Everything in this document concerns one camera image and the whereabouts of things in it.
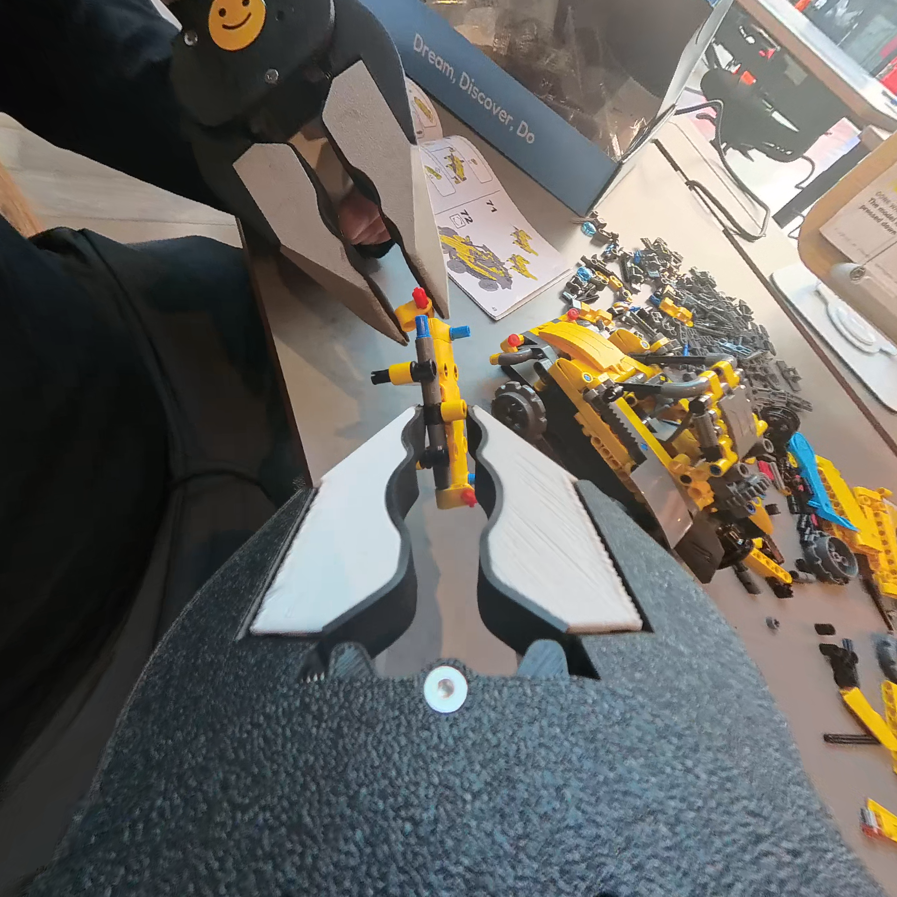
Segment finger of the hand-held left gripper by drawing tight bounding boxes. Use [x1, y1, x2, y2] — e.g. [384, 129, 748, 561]
[231, 139, 411, 348]
[321, 57, 451, 322]

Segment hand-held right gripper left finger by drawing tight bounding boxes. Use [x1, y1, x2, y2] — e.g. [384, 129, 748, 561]
[249, 406, 425, 677]

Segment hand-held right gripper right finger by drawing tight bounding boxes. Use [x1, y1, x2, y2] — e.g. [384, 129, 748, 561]
[466, 405, 646, 679]

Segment yellow brick subassembly blue pins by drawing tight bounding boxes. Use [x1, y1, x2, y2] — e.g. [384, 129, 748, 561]
[370, 315, 472, 491]

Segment person's left forearm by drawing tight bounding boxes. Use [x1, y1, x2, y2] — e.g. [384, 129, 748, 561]
[0, 0, 232, 211]

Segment grey desk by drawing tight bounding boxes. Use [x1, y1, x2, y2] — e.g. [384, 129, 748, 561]
[238, 105, 897, 877]

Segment person's left hand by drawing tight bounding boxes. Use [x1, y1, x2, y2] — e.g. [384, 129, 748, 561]
[336, 188, 391, 246]

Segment brick instruction booklet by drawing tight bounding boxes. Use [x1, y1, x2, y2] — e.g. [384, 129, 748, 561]
[406, 77, 572, 322]

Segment dark blue cardboard box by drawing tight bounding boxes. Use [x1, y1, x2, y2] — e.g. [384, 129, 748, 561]
[357, 0, 737, 217]

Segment yellow toy brick car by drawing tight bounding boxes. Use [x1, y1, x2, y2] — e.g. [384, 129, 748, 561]
[489, 319, 779, 583]

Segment clear plastic bag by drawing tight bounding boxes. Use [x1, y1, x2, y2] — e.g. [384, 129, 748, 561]
[434, 0, 709, 158]

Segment yellow beam with black pins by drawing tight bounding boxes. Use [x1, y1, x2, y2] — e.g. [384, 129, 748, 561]
[736, 543, 796, 597]

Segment person's dark clothed body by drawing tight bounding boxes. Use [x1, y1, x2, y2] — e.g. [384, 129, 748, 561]
[0, 217, 309, 877]

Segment blue brick panel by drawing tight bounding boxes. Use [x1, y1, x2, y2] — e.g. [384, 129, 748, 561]
[785, 431, 859, 534]

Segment loose dark tyre wheel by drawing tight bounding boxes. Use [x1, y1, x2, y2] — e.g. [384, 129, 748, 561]
[802, 534, 861, 584]

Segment pile of dark small bricks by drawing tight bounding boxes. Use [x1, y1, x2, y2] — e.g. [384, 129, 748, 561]
[561, 214, 814, 414]

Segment cluster of yellow beams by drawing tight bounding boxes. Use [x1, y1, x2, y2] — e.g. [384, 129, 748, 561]
[813, 456, 897, 597]

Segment yellow beam assembly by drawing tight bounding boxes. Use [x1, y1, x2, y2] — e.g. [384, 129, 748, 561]
[837, 680, 897, 754]

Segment wooden board with printed sheet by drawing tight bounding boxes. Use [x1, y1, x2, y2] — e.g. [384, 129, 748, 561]
[797, 133, 897, 302]

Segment black cable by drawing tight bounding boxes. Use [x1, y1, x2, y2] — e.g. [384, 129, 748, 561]
[652, 136, 772, 242]

